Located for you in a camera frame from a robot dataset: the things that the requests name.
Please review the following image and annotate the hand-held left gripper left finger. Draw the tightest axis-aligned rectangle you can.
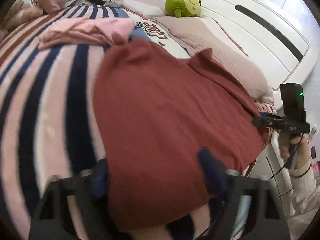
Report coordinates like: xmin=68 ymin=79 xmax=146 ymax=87
xmin=29 ymin=159 xmax=118 ymax=240

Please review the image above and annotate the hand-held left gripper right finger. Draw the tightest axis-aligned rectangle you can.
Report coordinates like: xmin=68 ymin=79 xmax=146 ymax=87
xmin=199 ymin=147 xmax=292 ymax=240

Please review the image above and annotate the red garment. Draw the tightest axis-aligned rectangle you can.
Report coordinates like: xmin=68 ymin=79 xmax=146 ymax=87
xmin=92 ymin=37 xmax=267 ymax=233

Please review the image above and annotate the person's right hand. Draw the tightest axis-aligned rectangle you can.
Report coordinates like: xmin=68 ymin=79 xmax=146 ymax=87
xmin=278 ymin=131 xmax=313 ymax=172

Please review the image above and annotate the white bedside cabinet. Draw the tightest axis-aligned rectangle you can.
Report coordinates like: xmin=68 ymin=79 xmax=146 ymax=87
xmin=250 ymin=130 xmax=293 ymax=197

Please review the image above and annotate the mauve pillow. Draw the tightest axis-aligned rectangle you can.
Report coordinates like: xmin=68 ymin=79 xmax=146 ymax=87
xmin=152 ymin=16 xmax=274 ymax=103

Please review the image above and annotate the white bed headboard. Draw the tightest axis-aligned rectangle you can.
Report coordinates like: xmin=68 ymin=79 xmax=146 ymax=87
xmin=160 ymin=0 xmax=313 ymax=93

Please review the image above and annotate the striped blanket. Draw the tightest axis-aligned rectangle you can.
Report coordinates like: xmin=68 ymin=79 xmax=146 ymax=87
xmin=0 ymin=4 xmax=193 ymax=240

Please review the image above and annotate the green plush toy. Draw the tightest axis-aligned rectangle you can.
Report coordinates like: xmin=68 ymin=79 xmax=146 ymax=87
xmin=164 ymin=0 xmax=202 ymax=18

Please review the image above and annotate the pink garment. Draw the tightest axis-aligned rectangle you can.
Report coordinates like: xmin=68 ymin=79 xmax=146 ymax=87
xmin=37 ymin=19 xmax=137 ymax=50

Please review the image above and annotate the white pillow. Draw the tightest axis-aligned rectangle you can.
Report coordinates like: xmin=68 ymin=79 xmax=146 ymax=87
xmin=122 ymin=0 xmax=167 ymax=17

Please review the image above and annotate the pink quilt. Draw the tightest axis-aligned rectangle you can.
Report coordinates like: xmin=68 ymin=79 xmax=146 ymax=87
xmin=0 ymin=1 xmax=43 ymax=33

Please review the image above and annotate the pink satin cloth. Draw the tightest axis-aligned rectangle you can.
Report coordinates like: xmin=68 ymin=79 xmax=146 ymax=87
xmin=32 ymin=0 xmax=67 ymax=14

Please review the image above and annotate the black cable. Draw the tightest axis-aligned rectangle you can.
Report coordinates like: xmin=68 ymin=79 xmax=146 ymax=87
xmin=268 ymin=133 xmax=305 ymax=181

